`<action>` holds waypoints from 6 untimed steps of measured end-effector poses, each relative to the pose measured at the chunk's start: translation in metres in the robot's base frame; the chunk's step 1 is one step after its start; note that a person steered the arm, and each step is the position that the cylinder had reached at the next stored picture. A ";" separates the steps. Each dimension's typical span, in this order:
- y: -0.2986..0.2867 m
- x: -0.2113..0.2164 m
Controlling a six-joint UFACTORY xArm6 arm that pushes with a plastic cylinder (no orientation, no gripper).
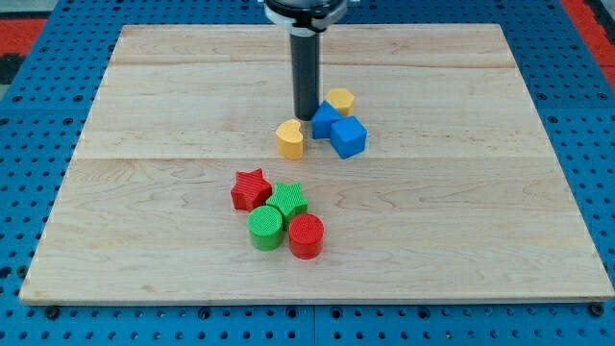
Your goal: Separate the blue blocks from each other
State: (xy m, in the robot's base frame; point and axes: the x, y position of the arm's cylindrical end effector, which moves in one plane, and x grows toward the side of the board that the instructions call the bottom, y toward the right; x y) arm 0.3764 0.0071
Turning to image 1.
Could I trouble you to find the wooden board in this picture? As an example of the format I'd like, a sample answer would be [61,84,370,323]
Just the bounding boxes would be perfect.
[20,24,614,306]

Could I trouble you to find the robot arm flange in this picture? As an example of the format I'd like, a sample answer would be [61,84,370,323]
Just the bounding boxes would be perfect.
[264,0,348,37]

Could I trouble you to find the yellow hexagon block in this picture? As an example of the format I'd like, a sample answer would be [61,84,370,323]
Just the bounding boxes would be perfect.
[325,88,356,116]

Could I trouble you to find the blue triangle block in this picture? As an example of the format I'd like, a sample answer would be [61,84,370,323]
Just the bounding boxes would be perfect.
[311,101,343,139]

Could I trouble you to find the green star block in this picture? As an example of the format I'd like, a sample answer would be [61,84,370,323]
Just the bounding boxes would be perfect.
[265,183,308,231]

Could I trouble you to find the yellow heart block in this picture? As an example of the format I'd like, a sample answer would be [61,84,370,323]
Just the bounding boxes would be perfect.
[275,119,304,160]

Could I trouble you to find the green cylinder block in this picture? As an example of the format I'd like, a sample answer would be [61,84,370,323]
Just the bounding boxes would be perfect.
[247,206,283,251]

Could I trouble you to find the red star block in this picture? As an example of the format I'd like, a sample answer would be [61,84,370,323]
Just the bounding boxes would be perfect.
[231,168,273,211]

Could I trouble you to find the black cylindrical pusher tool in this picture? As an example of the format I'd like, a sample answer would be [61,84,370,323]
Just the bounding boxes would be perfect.
[289,28,320,121]

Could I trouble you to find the blue cube block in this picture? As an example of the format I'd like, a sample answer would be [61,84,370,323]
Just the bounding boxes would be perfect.
[330,116,368,160]

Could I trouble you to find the red cylinder block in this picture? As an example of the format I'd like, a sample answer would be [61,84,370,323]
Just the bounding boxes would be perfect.
[288,213,325,260]

